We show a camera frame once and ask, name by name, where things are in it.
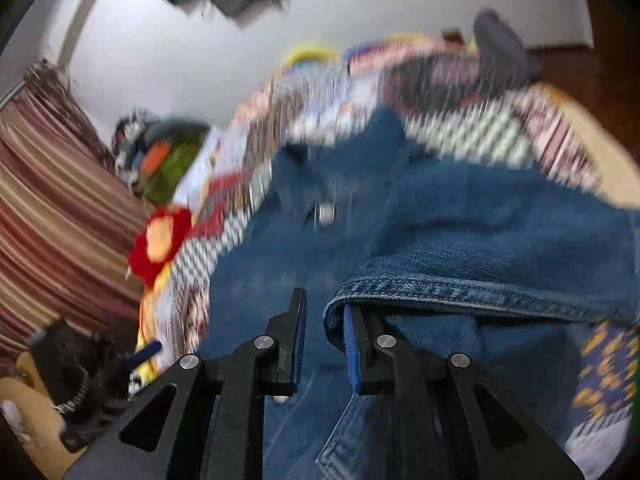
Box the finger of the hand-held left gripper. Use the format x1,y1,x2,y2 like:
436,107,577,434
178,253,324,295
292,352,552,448
120,341,164,369

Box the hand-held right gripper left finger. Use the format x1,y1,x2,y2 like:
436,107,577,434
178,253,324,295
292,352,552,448
62,288,307,480

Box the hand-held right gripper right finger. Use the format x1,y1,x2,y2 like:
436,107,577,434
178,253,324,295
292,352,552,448
344,304,585,480

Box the blue denim jeans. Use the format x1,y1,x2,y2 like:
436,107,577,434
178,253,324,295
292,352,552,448
200,107,640,480

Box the pile of mixed clothes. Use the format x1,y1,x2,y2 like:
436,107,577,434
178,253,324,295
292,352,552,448
112,109,211,206

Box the red and yellow cushion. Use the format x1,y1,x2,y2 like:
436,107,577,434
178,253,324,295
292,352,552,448
126,206,194,286

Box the striped brown curtain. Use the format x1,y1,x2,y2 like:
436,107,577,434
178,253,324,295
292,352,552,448
0,60,157,361

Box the patchwork printed bedspread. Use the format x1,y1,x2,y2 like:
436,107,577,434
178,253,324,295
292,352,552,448
127,35,640,478

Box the yellow pillow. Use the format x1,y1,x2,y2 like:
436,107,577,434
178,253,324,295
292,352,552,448
282,42,337,67

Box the beige bed sheet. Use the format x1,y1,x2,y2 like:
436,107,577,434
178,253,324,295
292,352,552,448
560,92,640,206

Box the dark blue cloth on chair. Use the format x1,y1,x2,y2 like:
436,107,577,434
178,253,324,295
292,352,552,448
472,10,542,82

